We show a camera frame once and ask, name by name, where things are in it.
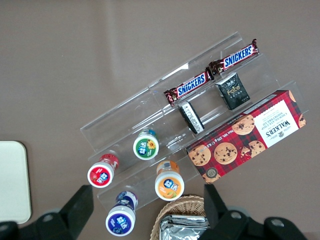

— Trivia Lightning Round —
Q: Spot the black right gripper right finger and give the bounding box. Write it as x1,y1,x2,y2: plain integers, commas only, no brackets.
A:
202,184,263,240

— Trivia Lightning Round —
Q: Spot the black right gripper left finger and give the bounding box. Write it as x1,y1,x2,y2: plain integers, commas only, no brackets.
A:
35,184,95,240

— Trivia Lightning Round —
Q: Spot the light oval wicker basket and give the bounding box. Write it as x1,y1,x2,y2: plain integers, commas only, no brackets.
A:
150,194,208,240

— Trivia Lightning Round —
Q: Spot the cream plastic serving tray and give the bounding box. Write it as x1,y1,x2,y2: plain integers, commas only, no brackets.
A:
0,140,33,225

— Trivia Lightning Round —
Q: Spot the stack of foil trays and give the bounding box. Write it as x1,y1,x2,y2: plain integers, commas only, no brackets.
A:
158,213,212,240

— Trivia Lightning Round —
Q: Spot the purple lid gum bottle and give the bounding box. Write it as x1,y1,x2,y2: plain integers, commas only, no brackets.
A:
104,191,139,237

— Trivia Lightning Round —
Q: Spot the red lid gum bottle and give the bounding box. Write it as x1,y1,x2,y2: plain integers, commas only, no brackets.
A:
86,153,120,188

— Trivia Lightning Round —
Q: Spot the orange lid gum bottle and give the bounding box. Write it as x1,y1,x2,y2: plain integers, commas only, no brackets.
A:
154,160,185,202

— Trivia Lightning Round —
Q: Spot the red Walkers cookie box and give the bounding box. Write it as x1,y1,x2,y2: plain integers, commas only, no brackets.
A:
185,89,307,185

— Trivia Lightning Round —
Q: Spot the green lid gum bottle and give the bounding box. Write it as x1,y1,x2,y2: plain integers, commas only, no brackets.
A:
132,128,160,161

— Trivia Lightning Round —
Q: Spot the clear acrylic tiered snack stand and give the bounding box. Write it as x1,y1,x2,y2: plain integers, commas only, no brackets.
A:
79,31,311,210

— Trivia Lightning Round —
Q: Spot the black tissue pack white barcode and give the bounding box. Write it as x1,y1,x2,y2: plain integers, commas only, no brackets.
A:
177,100,205,135

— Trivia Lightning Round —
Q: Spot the black Face tissue pack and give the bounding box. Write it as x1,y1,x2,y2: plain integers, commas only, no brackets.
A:
214,72,252,111

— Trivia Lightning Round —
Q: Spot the Snickers chocolate bar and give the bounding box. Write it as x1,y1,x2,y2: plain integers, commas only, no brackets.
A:
163,71,215,106
208,38,260,76

